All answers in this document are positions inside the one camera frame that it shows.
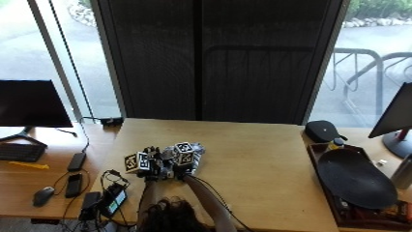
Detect person's right hand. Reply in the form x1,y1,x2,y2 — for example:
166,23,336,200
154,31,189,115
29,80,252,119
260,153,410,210
161,145,196,180

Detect person's left hand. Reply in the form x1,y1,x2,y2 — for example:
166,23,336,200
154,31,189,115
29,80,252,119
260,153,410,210
142,146,168,182

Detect grey patterned cloth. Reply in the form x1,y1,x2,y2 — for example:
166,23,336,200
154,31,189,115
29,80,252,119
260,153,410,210
165,142,206,173

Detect white marker cube right glove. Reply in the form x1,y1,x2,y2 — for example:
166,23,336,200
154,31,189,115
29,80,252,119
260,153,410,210
172,141,196,166

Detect white marker cube glove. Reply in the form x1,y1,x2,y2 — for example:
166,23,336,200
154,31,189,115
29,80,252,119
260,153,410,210
124,151,150,174
172,141,196,166

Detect white marker cube left glove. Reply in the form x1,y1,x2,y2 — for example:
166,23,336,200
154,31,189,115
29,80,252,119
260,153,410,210
124,151,150,174

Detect phone with lit screen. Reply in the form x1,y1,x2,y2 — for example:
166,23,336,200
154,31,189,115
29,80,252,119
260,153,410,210
97,183,129,218

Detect black power adapter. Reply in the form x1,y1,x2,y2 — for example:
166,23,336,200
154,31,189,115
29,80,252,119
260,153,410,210
66,152,88,172

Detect black smartphone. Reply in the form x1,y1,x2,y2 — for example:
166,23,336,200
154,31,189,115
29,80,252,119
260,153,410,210
64,173,84,199

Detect small black box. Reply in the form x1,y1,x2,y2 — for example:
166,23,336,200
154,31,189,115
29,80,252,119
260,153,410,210
78,191,102,221

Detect black computer mouse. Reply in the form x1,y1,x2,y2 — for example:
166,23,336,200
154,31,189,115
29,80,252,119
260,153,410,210
32,186,56,208

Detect yellow flat strip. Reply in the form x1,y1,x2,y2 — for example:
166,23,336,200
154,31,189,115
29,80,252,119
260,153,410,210
8,160,50,170

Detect dark window blind panel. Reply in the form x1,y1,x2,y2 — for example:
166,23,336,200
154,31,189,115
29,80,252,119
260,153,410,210
89,0,350,126

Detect black keyboard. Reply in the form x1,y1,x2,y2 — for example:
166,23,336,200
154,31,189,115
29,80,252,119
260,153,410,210
0,142,48,163

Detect black monitor stand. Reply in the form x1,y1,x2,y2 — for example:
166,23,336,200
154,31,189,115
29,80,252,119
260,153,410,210
0,126,49,149

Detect black flat computer monitor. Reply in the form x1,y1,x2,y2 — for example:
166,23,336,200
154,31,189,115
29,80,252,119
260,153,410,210
0,79,74,129

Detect black oval case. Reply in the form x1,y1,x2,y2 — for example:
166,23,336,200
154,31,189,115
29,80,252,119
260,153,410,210
304,120,349,144

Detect small yellow bottle black cap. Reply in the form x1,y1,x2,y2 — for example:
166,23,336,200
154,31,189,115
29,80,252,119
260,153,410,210
328,137,346,151

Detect dark brown wooden tray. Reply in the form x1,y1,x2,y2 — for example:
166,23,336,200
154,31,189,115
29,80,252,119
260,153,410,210
306,142,412,230

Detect black round plate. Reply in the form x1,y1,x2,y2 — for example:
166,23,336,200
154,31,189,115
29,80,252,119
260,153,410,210
317,148,398,211

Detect grey metal bicycle rack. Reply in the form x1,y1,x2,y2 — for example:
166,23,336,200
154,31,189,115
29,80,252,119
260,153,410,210
322,47,412,128

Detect grey round monitor base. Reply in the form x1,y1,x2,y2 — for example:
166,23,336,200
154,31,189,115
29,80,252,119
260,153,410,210
381,129,412,159

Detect grey tilted monitor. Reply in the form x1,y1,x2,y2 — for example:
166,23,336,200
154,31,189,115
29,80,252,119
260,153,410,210
366,81,412,139

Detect silver metal bottle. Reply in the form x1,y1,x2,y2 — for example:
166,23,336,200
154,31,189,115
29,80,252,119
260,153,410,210
390,154,412,190

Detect black cable hub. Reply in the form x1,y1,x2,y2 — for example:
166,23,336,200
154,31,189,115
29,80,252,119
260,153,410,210
98,117,125,128

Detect thin black adapter cable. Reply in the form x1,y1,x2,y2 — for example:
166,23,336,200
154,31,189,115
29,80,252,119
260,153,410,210
78,116,102,154

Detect black glove cable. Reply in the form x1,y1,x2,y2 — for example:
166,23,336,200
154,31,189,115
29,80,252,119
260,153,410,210
188,174,254,232

